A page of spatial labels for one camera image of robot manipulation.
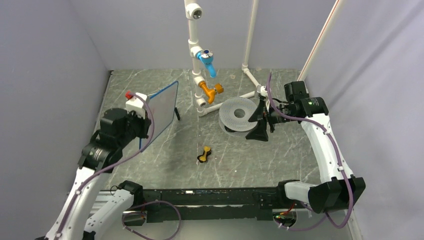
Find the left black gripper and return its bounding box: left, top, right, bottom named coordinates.
left=117, top=108, right=151, bottom=148

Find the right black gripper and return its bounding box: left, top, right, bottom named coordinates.
left=246, top=99, right=297, bottom=141

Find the blue framed whiteboard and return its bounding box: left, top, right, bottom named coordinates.
left=139, top=80, right=179, bottom=149

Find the yellow black eraser pad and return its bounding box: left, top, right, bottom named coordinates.
left=196, top=146, right=212, bottom=163

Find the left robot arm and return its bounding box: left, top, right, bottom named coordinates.
left=42, top=107, right=155, bottom=240

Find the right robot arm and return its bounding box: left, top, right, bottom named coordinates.
left=246, top=81, right=366, bottom=214

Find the orange plastic tap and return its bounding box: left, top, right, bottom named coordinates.
left=198, top=80, right=224, bottom=104

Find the blue plastic tap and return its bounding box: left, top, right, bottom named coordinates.
left=195, top=49, right=217, bottom=78

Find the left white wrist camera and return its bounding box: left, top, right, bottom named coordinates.
left=125, top=91, right=146, bottom=119

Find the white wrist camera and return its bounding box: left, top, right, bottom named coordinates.
left=254, top=85, right=268, bottom=99
left=125, top=91, right=146, bottom=119

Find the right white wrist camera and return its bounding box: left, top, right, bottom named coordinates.
left=254, top=85, right=268, bottom=99

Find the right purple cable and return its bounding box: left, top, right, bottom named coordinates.
left=265, top=72, right=355, bottom=232

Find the purple cable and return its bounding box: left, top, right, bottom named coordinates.
left=54, top=93, right=182, bottom=240
left=265, top=72, right=355, bottom=232

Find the black wire whiteboard stand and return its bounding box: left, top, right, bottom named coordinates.
left=174, top=107, right=181, bottom=121

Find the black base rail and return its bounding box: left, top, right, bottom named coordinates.
left=123, top=186, right=300, bottom=226

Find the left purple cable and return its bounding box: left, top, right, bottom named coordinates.
left=54, top=93, right=182, bottom=240

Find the white PVC pipe frame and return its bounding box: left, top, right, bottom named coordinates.
left=183, top=0, right=345, bottom=117

